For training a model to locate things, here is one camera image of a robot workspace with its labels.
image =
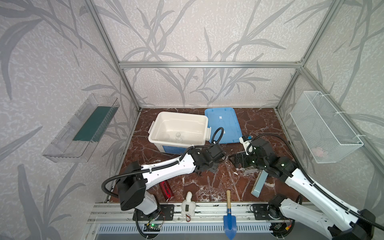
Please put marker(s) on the clear acrylic test tube rack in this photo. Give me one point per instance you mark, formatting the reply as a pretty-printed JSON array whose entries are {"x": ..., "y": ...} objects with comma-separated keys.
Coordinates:
[{"x": 247, "y": 169}]

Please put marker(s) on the green circuit board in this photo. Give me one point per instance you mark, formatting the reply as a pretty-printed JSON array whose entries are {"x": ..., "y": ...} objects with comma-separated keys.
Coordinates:
[{"x": 152, "y": 227}]

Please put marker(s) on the teal grey rectangular box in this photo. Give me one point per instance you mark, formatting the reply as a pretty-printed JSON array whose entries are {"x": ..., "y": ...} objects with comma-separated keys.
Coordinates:
[{"x": 259, "y": 184}]

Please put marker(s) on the blue plastic bin lid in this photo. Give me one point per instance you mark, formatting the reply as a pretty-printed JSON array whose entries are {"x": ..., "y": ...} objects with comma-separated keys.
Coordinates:
[{"x": 226, "y": 118}]

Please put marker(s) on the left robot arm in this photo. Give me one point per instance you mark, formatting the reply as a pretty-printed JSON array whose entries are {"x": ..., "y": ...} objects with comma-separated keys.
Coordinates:
[{"x": 131, "y": 187}]

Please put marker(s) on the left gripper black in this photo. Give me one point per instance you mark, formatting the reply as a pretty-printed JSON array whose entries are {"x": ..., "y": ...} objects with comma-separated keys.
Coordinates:
[{"x": 218, "y": 159}]

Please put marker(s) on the blue garden trowel wooden handle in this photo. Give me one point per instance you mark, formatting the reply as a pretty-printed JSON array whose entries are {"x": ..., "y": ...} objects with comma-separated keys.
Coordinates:
[{"x": 230, "y": 224}]

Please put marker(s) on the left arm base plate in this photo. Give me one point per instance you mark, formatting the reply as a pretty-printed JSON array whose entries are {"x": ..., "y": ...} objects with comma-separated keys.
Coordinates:
[{"x": 166, "y": 213}]

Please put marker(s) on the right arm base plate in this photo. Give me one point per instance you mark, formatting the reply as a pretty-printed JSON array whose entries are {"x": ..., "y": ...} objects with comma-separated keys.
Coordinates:
[{"x": 261, "y": 212}]

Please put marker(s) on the clear wall shelf green liner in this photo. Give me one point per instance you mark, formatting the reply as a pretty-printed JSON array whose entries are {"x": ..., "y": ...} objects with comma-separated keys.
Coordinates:
[{"x": 79, "y": 138}]

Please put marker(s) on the red spray bottle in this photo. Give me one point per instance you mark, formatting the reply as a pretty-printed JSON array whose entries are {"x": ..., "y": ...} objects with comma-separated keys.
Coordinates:
[{"x": 166, "y": 190}]

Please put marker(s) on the aluminium front rail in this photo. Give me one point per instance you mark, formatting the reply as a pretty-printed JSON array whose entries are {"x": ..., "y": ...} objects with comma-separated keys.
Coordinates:
[{"x": 213, "y": 212}]

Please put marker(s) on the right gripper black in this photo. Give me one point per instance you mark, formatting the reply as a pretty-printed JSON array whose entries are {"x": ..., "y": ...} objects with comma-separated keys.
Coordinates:
[{"x": 243, "y": 160}]

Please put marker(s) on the small clear glass beaker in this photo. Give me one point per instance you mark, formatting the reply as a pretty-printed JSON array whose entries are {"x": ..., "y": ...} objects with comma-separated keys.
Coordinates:
[{"x": 178, "y": 137}]

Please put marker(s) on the white plastic storage bin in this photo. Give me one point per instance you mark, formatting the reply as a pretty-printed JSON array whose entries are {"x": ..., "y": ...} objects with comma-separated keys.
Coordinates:
[{"x": 194, "y": 129}]

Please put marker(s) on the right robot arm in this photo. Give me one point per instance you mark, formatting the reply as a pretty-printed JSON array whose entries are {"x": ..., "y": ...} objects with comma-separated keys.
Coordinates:
[{"x": 349, "y": 222}]

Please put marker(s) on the white plastic figurine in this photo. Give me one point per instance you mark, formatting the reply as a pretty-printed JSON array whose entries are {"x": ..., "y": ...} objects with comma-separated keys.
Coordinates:
[{"x": 188, "y": 206}]

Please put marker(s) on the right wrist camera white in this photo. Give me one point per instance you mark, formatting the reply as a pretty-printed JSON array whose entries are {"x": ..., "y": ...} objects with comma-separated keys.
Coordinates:
[{"x": 246, "y": 141}]

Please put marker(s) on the white wire mesh basket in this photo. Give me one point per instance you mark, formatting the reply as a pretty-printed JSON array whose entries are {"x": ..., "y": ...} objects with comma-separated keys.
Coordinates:
[{"x": 325, "y": 131}]

